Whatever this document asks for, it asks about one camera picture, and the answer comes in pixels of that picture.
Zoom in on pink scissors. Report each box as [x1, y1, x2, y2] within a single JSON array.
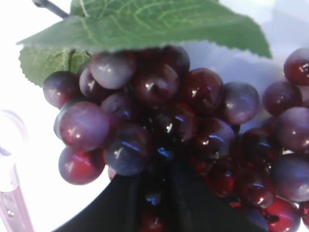
[[0, 110, 34, 232]]

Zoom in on purple artificial grape bunch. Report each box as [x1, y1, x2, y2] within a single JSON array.
[[16, 0, 309, 232]]

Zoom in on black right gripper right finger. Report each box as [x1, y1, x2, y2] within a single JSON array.
[[169, 166, 263, 232]]

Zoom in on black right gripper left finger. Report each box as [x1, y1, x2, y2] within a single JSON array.
[[55, 174, 141, 232]]

